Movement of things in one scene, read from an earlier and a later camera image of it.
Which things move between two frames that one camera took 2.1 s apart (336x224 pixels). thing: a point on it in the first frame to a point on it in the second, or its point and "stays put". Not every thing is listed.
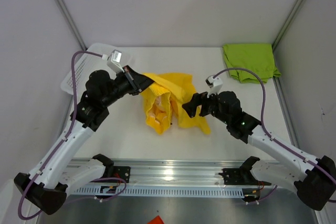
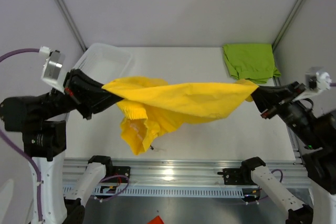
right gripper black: (197, 99) to (265, 96)
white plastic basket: (85, 64) stays put
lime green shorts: (257, 57) stays put
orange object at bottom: (156, 220) stays put
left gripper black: (138, 82) to (91, 95)
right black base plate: (237, 177) stays put
